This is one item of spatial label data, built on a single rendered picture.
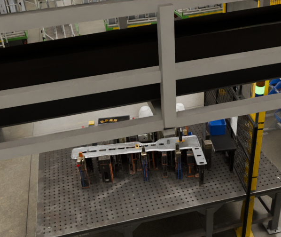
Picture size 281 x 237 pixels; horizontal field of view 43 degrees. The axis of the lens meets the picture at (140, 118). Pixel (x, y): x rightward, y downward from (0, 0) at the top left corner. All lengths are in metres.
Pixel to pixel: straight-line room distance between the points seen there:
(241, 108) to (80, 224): 3.46
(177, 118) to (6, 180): 5.40
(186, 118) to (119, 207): 3.52
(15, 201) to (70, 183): 1.28
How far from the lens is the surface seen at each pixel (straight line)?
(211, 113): 0.16
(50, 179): 4.17
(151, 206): 3.64
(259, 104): 0.17
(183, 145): 3.88
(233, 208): 4.63
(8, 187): 5.41
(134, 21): 10.52
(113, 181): 3.95
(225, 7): 6.42
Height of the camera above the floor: 3.28
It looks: 31 degrees down
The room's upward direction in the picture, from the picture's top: 5 degrees counter-clockwise
